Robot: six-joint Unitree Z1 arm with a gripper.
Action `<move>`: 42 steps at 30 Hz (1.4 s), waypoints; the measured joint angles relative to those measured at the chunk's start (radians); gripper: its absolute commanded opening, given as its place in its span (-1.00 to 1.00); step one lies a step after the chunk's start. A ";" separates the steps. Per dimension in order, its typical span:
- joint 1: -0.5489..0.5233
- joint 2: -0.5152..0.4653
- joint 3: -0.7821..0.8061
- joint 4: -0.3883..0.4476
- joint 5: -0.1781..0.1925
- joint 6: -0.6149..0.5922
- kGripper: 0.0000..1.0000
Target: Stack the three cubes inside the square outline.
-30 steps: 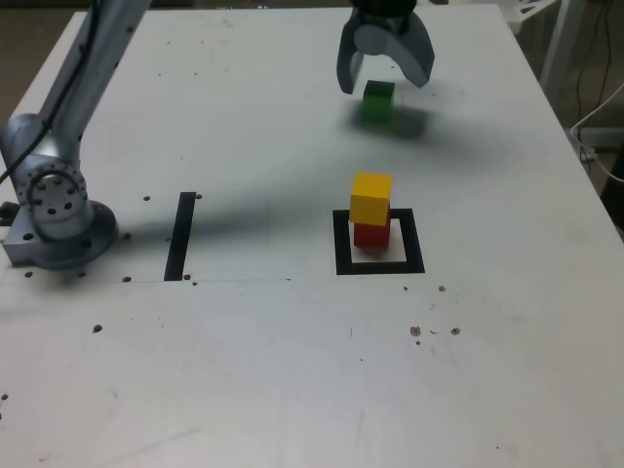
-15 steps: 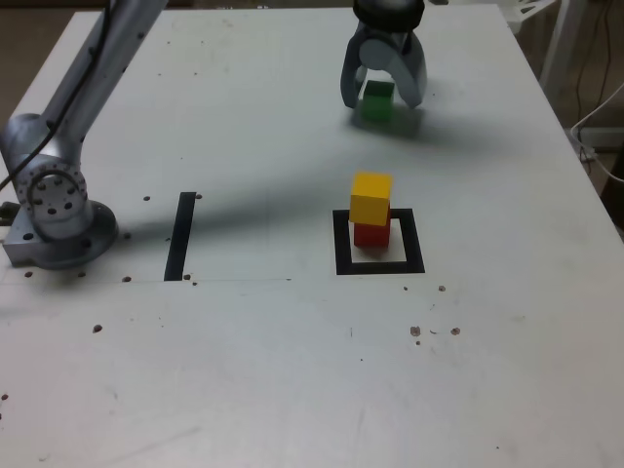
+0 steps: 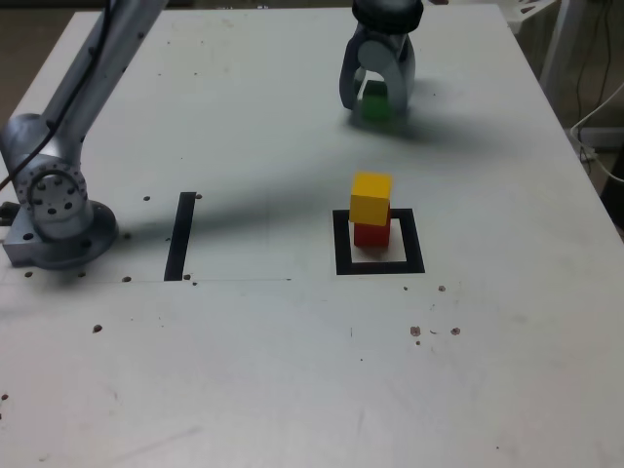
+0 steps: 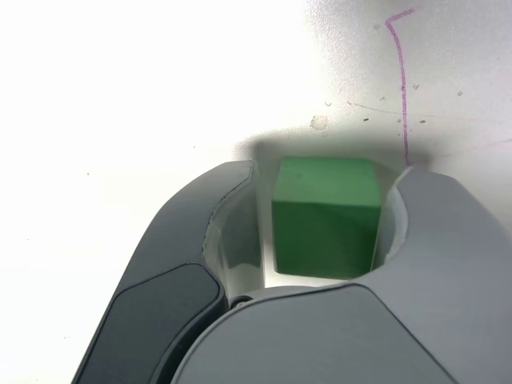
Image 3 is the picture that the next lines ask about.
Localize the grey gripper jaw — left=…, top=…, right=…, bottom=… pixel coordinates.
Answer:
left=357, top=32, right=417, bottom=119
left=337, top=29, right=366, bottom=112

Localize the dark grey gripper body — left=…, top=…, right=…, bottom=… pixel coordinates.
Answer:
left=357, top=26, right=411, bottom=59

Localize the green cube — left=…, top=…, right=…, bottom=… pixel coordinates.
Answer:
left=359, top=80, right=394, bottom=123

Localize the yellow cube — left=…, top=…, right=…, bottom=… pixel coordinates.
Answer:
left=348, top=171, right=394, bottom=228

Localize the red cube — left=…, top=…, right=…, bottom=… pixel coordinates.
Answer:
left=353, top=221, right=391, bottom=250

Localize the black tape square outline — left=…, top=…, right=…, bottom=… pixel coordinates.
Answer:
left=331, top=208, right=426, bottom=277

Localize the black tape strip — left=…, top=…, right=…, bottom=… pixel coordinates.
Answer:
left=163, top=191, right=197, bottom=283

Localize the white furniture frame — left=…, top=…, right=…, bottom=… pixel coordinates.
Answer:
left=501, top=0, right=586, bottom=84

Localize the white cable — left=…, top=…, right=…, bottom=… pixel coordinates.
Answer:
left=567, top=82, right=624, bottom=184

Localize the thin black hanging cable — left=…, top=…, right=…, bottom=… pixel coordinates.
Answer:
left=574, top=0, right=613, bottom=118

